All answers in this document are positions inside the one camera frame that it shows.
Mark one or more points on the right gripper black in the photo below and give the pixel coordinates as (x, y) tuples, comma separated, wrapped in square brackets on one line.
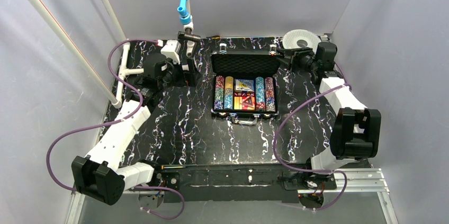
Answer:
[(292, 56)]

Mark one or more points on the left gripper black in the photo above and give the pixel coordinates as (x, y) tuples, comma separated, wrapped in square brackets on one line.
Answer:
[(189, 66)]

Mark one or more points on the blue card deck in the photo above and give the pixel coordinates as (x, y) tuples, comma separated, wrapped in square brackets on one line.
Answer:
[(247, 81)]

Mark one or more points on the black poker chip case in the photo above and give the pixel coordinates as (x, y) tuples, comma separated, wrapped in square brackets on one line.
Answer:
[(245, 64)]

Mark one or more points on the clear dealer button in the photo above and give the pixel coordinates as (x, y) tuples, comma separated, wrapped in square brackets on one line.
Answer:
[(242, 86)]

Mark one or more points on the red yellow card deck box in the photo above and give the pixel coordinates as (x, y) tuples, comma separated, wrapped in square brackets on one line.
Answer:
[(237, 103)]

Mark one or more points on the triangular red black token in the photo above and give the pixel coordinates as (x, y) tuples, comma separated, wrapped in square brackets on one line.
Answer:
[(248, 102)]

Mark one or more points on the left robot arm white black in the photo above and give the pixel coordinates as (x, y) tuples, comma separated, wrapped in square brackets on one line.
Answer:
[(98, 174)]

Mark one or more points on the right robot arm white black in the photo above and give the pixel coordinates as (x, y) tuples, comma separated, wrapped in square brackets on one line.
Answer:
[(356, 132)]

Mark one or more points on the grey filament spool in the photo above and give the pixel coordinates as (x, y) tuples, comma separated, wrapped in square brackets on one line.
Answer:
[(300, 39)]

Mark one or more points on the chip row far left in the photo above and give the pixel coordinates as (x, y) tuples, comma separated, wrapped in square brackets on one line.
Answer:
[(219, 93)]

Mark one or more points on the chip row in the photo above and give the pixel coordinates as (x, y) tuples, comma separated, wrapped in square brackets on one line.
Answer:
[(219, 93), (260, 94), (269, 94), (228, 93)]

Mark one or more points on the metal pole with clamp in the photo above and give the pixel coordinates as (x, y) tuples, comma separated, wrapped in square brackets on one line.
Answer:
[(192, 40)]

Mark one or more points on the chip row far right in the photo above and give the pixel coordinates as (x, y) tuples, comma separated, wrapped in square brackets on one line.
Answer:
[(269, 94)]

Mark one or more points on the red dice in case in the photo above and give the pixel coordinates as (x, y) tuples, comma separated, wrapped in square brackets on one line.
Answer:
[(243, 94)]

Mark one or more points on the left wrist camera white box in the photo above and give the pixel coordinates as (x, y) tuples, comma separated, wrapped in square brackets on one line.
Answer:
[(171, 50)]

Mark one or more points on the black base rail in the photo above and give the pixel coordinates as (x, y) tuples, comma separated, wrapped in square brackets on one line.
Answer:
[(237, 182)]

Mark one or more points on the aluminium rail frame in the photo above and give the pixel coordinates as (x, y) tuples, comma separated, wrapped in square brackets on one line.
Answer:
[(355, 177)]

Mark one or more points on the white PVC pipe frame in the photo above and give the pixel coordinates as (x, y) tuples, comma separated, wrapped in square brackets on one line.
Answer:
[(79, 25)]

